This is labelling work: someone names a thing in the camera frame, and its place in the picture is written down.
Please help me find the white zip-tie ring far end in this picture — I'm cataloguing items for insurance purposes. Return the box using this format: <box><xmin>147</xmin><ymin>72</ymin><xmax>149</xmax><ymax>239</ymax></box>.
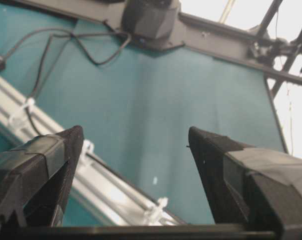
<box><xmin>143</xmin><ymin>196</ymin><xmax>169</xmax><ymax>223</ymax></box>

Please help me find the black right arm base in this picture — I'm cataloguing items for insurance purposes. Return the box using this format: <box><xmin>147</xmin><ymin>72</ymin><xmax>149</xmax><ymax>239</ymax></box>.
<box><xmin>120</xmin><ymin>0</ymin><xmax>186</xmax><ymax>51</ymax></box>

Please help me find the white zip-tie ring near hub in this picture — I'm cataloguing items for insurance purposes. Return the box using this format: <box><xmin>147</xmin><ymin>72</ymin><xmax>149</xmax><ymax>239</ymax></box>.
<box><xmin>8</xmin><ymin>98</ymin><xmax>36</xmax><ymax>130</ymax></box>

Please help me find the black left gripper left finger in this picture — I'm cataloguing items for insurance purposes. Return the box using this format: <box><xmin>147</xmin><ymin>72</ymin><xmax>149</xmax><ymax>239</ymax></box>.
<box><xmin>0</xmin><ymin>125</ymin><xmax>84</xmax><ymax>228</ymax></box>

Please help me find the white zip-tie ring middle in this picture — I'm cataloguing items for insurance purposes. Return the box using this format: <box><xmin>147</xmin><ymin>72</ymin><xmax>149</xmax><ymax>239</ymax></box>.
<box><xmin>77</xmin><ymin>139</ymin><xmax>95</xmax><ymax>168</ymax></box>

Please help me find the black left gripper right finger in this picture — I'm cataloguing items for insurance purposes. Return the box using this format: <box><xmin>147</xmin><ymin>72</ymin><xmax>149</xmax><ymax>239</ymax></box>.
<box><xmin>188</xmin><ymin>126</ymin><xmax>302</xmax><ymax>232</ymax></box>

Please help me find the aluminium extrusion rail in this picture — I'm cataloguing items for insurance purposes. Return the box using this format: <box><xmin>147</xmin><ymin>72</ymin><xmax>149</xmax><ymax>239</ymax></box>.
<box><xmin>0</xmin><ymin>76</ymin><xmax>185</xmax><ymax>226</ymax></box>

